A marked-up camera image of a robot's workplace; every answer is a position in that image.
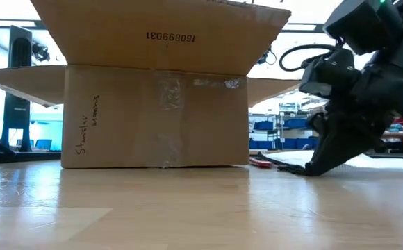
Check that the black hanging device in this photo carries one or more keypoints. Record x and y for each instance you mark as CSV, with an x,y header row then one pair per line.
x,y
41,52

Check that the blue storage bin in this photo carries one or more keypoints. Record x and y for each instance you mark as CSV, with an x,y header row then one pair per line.
x,y
261,145
295,124
264,126
304,143
289,144

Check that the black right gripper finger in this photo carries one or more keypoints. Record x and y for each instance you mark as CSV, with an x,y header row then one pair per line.
x,y
318,123
347,139

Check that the red box cutter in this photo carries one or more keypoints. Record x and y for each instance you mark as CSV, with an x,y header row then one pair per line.
x,y
260,162

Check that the brown cardboard box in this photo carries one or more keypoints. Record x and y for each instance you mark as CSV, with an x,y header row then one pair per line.
x,y
153,121

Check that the black tower column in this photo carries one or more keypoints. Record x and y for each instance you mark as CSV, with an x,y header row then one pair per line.
x,y
15,87

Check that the black overhead camera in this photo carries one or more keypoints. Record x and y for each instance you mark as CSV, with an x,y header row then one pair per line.
x,y
269,57

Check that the blue chair back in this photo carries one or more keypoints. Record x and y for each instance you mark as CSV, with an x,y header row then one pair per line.
x,y
43,144

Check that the white mesh zip pouch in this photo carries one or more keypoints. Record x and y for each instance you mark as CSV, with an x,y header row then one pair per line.
x,y
396,162

